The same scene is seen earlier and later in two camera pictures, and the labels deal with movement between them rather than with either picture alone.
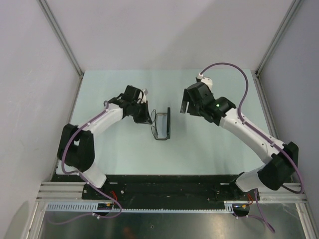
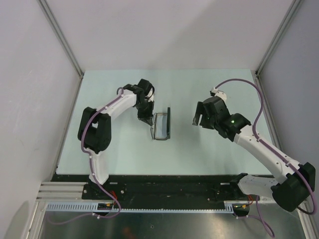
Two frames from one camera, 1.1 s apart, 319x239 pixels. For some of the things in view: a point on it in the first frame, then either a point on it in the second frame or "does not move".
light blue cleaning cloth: x=162 y=126 does not move
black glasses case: x=163 y=125 does not move
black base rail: x=162 y=187 does not move
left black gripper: x=145 y=118 -> x=148 y=114
